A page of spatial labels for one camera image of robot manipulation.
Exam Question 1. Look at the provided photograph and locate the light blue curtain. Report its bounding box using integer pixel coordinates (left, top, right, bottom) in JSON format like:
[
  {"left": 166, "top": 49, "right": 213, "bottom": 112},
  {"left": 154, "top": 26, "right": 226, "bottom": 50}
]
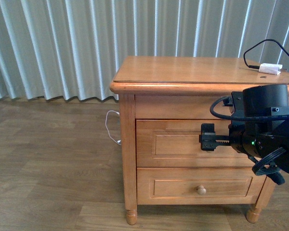
[{"left": 0, "top": 0, "right": 289, "bottom": 100}]

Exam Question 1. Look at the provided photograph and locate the wooden drawer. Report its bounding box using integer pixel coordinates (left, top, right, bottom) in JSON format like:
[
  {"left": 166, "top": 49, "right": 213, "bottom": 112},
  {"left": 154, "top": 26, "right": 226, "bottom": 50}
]
[
  {"left": 136, "top": 120, "right": 253, "bottom": 167},
  {"left": 137, "top": 167, "right": 265, "bottom": 205}
]

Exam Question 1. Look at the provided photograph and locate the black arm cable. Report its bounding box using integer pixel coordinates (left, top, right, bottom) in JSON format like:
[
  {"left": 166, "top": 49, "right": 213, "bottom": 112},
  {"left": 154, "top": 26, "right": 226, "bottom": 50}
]
[{"left": 209, "top": 96, "right": 289, "bottom": 185}]

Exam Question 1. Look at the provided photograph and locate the white cable on floor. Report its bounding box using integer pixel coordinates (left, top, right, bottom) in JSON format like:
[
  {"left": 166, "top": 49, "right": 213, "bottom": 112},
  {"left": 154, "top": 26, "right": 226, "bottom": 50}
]
[{"left": 105, "top": 110, "right": 122, "bottom": 145}]

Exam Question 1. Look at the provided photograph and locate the black USB cable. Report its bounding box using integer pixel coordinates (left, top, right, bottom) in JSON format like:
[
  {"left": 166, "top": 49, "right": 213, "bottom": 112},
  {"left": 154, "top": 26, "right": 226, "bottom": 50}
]
[{"left": 243, "top": 39, "right": 289, "bottom": 77}]

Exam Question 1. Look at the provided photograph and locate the white charger adapter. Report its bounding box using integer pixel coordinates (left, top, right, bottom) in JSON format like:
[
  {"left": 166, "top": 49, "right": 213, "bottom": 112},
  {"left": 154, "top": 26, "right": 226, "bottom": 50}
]
[{"left": 259, "top": 63, "right": 283, "bottom": 75}]

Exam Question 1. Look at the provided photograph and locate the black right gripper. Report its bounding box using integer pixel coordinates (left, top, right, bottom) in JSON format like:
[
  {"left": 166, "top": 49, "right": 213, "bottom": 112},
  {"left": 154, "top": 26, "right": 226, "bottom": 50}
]
[{"left": 198, "top": 105, "right": 289, "bottom": 162}]

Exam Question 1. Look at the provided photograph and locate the wooden nightstand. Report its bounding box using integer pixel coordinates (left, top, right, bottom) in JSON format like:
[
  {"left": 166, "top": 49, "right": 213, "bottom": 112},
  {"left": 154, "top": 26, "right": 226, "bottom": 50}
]
[{"left": 110, "top": 56, "right": 289, "bottom": 225}]

